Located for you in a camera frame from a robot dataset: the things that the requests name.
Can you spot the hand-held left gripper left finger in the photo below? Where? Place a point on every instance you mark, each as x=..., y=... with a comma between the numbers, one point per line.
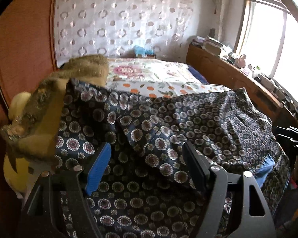
x=99, y=168

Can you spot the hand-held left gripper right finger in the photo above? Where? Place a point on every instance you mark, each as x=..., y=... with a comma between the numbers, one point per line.
x=196, y=166

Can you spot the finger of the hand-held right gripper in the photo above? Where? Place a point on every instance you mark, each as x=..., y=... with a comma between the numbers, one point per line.
x=294, y=143
x=291, y=131

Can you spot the navy circle-print garment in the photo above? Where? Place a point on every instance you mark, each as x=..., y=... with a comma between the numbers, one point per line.
x=151, y=133

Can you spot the white box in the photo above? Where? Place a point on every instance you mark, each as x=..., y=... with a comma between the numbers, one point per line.
x=267, y=81

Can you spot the green cap bottle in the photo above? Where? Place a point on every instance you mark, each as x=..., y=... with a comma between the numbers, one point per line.
x=257, y=70

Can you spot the tissue box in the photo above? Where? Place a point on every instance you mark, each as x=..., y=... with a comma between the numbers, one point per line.
x=245, y=71

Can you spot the orange fruit print bed sheet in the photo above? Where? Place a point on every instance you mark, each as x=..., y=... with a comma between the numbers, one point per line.
x=188, y=88

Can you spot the yellow cushion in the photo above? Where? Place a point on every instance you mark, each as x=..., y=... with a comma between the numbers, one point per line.
x=15, y=176

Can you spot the pink jug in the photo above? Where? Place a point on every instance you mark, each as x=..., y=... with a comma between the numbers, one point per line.
x=242, y=60

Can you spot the olive brown patterned garment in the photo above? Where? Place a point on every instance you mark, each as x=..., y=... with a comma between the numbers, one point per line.
x=39, y=104

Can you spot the navy bed cover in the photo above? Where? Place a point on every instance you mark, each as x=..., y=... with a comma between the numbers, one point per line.
x=196, y=74

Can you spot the wooden cabinet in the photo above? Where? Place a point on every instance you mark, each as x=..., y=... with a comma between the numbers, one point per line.
x=221, y=72

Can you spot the window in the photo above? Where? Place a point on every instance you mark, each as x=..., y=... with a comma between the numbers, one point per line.
x=263, y=34

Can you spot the floral quilt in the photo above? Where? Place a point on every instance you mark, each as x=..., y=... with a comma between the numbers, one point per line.
x=144, y=69

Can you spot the brown cardboard box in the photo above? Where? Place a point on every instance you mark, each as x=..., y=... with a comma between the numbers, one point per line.
x=214, y=49

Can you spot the stack of books and papers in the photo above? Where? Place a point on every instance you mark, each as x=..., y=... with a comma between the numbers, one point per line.
x=211, y=41

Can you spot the cardboard box with blue bags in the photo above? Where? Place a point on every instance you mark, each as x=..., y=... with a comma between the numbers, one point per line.
x=142, y=50

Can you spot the gathered patterned curtain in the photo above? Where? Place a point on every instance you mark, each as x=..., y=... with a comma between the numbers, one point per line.
x=219, y=5

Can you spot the wooden wardrobe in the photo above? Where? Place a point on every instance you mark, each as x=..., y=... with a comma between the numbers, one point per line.
x=27, y=42

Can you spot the circle-print sheer curtain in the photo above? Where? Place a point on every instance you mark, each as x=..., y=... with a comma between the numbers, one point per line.
x=114, y=17

